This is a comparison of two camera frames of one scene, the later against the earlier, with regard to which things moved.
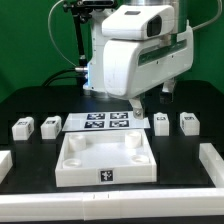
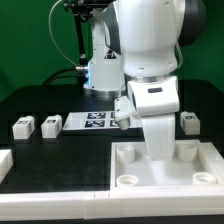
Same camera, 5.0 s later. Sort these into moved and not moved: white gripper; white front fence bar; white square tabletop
Moved: white gripper; white square tabletop
Not moved: white front fence bar
